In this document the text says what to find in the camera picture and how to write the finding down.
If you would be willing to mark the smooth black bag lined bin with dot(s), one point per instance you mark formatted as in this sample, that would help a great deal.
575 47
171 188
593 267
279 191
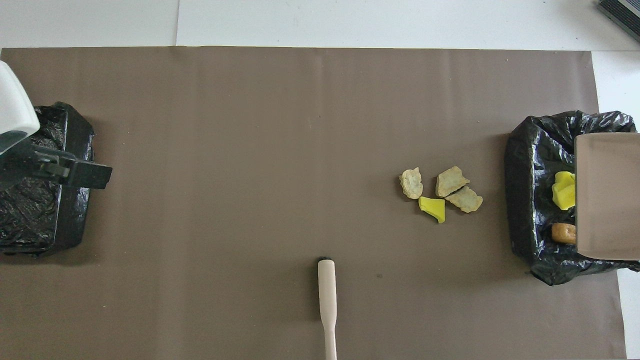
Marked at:
40 215

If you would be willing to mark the crumpled black bag lined bin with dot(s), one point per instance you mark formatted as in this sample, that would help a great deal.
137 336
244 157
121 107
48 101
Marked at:
535 165

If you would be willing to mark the brown paper table mat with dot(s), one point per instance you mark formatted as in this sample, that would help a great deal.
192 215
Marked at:
250 150

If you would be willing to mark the small yellow sponge wedge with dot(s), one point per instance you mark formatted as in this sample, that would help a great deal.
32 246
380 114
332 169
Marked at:
433 207

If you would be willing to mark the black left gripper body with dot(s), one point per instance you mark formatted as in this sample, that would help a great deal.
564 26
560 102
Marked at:
30 157

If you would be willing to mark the dark grey device corner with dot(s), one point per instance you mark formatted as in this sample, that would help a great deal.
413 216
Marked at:
622 12

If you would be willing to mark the beige hand brush black bristles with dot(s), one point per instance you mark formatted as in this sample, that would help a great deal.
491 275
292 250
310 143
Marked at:
327 290

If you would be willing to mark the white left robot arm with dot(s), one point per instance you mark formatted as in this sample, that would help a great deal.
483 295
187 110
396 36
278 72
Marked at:
15 100

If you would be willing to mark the beige plastic dustpan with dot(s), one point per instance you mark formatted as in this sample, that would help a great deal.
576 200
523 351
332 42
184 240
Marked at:
607 195

